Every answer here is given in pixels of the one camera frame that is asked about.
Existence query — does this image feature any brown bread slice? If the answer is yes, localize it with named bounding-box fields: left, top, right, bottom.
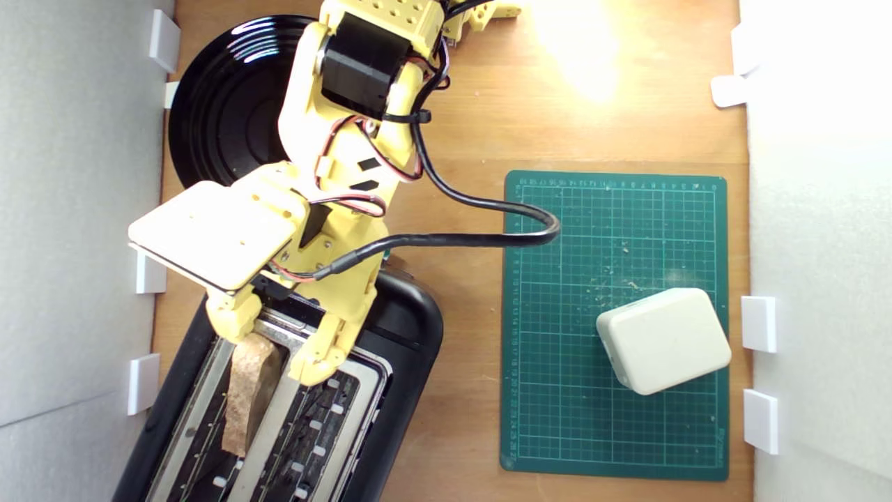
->
left=222, top=333, right=283, bottom=457

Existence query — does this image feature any black two-slot toaster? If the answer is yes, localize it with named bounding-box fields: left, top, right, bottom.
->
left=111, top=268, right=445, bottom=502

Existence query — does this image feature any black round plate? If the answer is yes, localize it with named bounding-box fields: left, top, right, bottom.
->
left=168, top=14, right=321, bottom=190

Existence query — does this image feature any green cutting mat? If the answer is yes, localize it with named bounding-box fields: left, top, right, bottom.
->
left=500, top=170, right=730, bottom=482

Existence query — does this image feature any white plastic block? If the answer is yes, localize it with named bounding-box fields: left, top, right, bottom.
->
left=596, top=287, right=732, bottom=396

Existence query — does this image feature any yellow plate wrist camera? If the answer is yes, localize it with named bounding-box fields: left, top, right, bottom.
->
left=128, top=180, right=309, bottom=294

